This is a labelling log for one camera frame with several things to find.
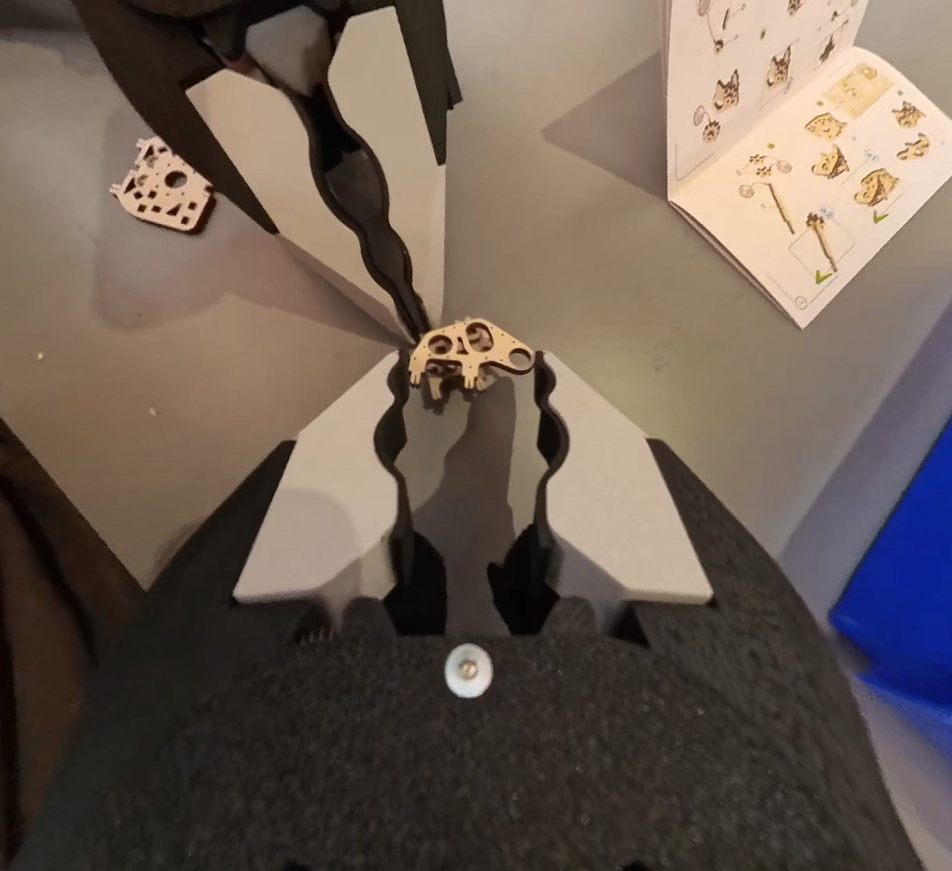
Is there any blue box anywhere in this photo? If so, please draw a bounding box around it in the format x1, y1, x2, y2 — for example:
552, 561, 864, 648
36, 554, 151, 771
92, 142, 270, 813
828, 416, 952, 738

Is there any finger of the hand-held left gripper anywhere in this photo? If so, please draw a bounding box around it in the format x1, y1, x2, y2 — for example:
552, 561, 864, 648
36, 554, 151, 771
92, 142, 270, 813
184, 12, 423, 348
326, 5, 449, 337

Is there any flat perforated wooden model plate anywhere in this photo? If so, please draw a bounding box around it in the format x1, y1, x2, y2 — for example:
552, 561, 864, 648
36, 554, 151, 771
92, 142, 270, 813
109, 136, 217, 234

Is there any small wooden model assembly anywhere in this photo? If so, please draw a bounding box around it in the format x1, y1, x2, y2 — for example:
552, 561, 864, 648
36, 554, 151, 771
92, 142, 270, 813
408, 316, 538, 412

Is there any white instruction booklet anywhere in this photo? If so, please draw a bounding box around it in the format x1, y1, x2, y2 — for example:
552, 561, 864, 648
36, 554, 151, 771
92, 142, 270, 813
656, 0, 952, 331

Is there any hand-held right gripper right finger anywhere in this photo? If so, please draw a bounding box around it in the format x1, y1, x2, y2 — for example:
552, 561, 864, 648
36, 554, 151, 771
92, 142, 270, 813
534, 349, 716, 606

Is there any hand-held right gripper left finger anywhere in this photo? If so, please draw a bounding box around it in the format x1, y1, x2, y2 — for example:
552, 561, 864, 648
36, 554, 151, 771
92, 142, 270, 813
233, 350, 412, 609

